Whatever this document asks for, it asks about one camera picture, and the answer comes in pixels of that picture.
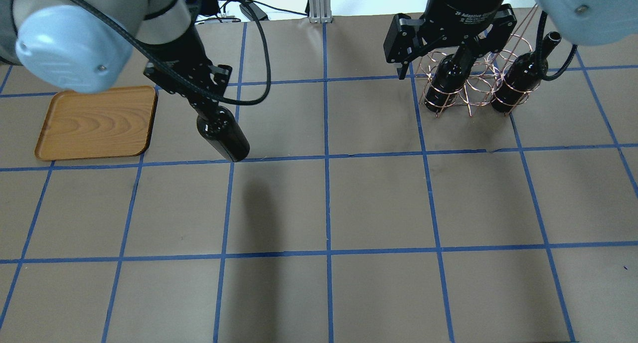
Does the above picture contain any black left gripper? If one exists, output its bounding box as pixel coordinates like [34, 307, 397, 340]
[143, 26, 232, 120]

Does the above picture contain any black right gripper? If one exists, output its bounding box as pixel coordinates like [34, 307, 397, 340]
[383, 0, 517, 80]

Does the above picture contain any dark wine bottle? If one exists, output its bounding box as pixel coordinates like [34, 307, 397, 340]
[196, 105, 250, 162]
[424, 44, 477, 114]
[490, 31, 561, 113]

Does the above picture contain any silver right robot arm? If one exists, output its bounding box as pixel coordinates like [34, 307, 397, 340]
[383, 0, 638, 80]

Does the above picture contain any wooden rectangular tray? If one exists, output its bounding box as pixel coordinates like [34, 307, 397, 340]
[34, 86, 158, 161]

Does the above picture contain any copper wire bottle basket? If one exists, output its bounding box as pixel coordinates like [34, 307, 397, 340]
[414, 3, 538, 117]

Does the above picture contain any aluminium frame post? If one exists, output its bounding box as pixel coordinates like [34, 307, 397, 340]
[308, 0, 333, 23]

